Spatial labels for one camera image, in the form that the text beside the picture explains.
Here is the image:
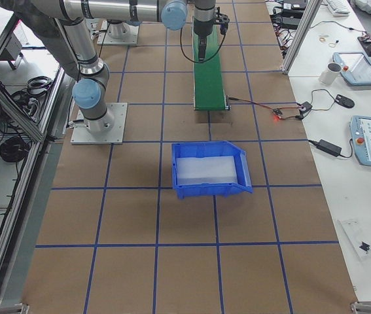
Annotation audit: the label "black coiled cable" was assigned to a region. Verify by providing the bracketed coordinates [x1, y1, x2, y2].
[0, 135, 29, 163]

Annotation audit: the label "white foam pad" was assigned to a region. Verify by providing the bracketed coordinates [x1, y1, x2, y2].
[176, 156, 238, 185]

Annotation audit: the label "black computer mouse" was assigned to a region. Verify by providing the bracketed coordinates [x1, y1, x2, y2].
[335, 94, 355, 109]

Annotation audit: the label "white mug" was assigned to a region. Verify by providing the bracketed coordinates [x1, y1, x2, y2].
[319, 62, 342, 86]

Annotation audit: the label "green conveyor belt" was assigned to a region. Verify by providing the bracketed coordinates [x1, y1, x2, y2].
[192, 27, 230, 111]

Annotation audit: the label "white keyboard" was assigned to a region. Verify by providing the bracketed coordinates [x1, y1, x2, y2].
[323, 0, 350, 17]

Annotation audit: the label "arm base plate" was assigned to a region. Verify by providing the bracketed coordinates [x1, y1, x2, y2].
[97, 20, 139, 46]
[71, 103, 128, 145]

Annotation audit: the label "black power adapter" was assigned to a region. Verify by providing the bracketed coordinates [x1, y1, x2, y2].
[316, 139, 342, 157]

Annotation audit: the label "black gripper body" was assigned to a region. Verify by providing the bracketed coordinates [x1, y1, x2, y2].
[194, 20, 212, 47]

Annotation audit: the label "black controller module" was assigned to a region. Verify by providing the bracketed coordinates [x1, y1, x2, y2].
[298, 101, 312, 115]

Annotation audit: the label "aluminium frame post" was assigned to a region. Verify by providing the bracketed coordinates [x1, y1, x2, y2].
[281, 0, 322, 75]

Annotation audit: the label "blue plastic bin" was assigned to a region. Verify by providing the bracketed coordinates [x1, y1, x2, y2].
[171, 141, 253, 199]

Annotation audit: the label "clear plastic bag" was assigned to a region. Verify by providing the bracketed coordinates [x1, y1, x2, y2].
[337, 219, 371, 262]

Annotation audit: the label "red black wire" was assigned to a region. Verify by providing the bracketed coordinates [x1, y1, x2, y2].
[228, 96, 301, 120]

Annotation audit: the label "far teach pendant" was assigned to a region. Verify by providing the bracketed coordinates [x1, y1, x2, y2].
[332, 52, 371, 86]

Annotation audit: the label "small sensor circuit board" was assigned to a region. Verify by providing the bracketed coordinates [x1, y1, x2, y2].
[273, 109, 283, 118]

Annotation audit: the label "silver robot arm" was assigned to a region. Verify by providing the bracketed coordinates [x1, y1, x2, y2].
[0, 1, 130, 79]
[33, 1, 188, 133]

